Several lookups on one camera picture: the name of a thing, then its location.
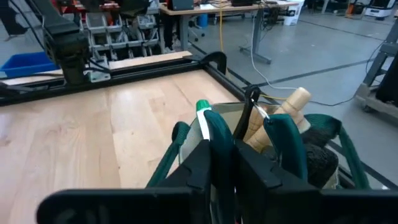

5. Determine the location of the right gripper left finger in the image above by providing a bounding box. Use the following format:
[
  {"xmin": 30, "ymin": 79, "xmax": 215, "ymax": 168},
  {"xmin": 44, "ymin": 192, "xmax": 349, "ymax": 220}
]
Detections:
[{"xmin": 147, "ymin": 139, "xmax": 213, "ymax": 203}]

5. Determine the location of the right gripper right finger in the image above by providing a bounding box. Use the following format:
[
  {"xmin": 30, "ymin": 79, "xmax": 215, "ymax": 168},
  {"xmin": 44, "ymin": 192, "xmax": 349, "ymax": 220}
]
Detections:
[{"xmin": 233, "ymin": 139, "xmax": 321, "ymax": 224}]

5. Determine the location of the beige green gardening tool bag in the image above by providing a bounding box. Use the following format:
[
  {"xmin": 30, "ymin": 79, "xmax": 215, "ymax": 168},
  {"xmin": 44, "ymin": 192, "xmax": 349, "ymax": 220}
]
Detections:
[{"xmin": 146, "ymin": 101, "xmax": 373, "ymax": 224}]

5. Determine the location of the green-headed hammer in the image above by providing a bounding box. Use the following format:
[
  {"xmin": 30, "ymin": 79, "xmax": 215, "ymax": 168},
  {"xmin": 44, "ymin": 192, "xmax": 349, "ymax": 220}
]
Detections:
[{"xmin": 203, "ymin": 84, "xmax": 308, "ymax": 224}]

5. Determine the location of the white marker with green cap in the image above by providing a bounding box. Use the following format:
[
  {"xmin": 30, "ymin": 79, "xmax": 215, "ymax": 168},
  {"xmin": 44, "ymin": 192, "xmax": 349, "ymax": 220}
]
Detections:
[{"xmin": 195, "ymin": 99, "xmax": 214, "ymax": 141}]

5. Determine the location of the red and black gardening glove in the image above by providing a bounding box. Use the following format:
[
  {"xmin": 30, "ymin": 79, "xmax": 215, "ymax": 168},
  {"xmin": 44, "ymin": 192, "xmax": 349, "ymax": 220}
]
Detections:
[{"xmin": 303, "ymin": 127, "xmax": 340, "ymax": 189}]

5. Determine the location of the white-bladed transplanter wooden handle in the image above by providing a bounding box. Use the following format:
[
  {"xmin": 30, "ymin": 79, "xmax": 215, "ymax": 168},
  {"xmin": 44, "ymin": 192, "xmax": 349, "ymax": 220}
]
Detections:
[{"xmin": 247, "ymin": 86, "xmax": 313, "ymax": 153}]

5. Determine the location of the grey storage bin rack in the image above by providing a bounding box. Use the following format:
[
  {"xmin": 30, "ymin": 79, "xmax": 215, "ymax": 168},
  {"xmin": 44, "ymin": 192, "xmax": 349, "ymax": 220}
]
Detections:
[{"xmin": 80, "ymin": 0, "xmax": 162, "ymax": 62}]

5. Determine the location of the wooden top work table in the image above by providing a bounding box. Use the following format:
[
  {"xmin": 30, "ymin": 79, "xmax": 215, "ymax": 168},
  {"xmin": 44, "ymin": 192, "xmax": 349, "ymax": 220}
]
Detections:
[{"xmin": 158, "ymin": 0, "xmax": 301, "ymax": 65}]

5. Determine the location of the white bucket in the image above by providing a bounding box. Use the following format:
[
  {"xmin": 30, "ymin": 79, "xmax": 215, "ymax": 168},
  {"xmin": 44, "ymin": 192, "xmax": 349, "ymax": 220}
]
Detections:
[{"xmin": 282, "ymin": 0, "xmax": 305, "ymax": 26}]

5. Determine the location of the blue plastic bin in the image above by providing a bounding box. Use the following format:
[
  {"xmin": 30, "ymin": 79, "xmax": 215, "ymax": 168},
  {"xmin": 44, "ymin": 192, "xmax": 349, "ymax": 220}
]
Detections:
[{"xmin": 0, "ymin": 51, "xmax": 60, "ymax": 78}]

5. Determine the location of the white power cable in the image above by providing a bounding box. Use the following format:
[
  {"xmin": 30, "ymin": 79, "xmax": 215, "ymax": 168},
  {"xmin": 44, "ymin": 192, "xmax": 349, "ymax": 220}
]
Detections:
[{"xmin": 249, "ymin": 17, "xmax": 301, "ymax": 91}]

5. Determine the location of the grey metal cart frame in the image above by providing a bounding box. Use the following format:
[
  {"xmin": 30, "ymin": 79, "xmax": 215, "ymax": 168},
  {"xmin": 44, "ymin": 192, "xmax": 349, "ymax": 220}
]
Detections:
[{"xmin": 354, "ymin": 18, "xmax": 398, "ymax": 119}]

